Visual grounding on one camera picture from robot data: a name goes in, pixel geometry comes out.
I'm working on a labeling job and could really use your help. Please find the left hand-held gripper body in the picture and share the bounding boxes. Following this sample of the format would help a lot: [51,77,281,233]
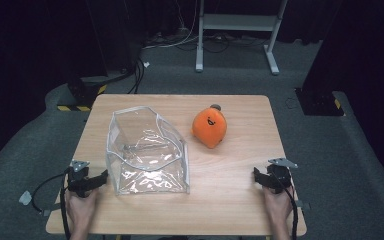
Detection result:
[67,159,96,198]

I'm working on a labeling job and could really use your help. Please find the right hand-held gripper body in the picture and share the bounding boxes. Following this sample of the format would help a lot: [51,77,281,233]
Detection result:
[265,157,298,195]

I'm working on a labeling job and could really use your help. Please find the clear plastic bag white trim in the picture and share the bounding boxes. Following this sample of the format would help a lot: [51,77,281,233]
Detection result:
[104,105,191,196]

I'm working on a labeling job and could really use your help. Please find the orange plush toy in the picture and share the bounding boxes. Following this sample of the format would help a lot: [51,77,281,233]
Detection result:
[190,103,228,150]

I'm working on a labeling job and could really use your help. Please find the person's left hand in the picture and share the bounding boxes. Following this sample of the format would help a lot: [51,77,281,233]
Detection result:
[64,186,100,222]

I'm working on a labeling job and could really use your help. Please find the person's right hand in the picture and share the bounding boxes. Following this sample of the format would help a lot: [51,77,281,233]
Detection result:
[261,184,296,218]

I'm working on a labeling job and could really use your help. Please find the black stand base striped tape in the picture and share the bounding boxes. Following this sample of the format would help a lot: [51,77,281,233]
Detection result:
[57,74,109,113]

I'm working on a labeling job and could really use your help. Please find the white metal stand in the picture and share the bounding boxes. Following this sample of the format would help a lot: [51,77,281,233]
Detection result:
[194,0,289,76]

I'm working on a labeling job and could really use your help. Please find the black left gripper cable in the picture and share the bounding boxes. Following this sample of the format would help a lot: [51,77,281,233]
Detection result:
[31,168,73,240]

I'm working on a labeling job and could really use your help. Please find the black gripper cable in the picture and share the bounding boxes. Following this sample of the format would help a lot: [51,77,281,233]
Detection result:
[31,168,73,240]
[278,173,300,240]

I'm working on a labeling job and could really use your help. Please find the grey table bracket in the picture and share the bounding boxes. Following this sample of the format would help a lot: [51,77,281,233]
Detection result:
[42,203,62,218]
[294,199,312,212]

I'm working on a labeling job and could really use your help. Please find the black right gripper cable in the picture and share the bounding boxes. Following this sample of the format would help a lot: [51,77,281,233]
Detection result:
[278,173,300,240]

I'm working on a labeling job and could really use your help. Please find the black floor cable bundle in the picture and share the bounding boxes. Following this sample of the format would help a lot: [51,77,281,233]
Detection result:
[126,58,146,95]

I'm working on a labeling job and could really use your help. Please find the black floor cables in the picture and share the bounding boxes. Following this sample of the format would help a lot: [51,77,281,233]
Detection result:
[176,32,268,55]

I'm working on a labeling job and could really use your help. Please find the white floor cable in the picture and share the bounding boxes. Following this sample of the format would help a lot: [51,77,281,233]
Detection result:
[142,25,202,50]

